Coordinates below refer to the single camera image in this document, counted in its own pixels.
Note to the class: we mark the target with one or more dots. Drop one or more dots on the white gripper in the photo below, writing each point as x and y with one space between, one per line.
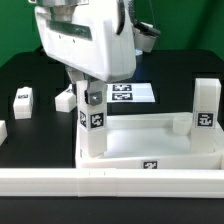
93 36

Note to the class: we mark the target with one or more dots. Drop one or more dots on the white desk top tray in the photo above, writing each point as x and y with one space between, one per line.
153 141

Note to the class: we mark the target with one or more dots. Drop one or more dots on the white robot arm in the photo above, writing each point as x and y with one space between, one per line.
92 36

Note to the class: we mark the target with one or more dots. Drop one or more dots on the white left fence block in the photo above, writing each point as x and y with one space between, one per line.
3 131

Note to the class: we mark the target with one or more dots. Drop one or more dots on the white front fence bar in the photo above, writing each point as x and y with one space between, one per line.
111 182

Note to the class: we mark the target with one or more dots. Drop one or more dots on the white marker base plate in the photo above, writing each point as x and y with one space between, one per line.
130 92

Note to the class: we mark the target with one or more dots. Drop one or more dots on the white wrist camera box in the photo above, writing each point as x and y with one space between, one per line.
145 40

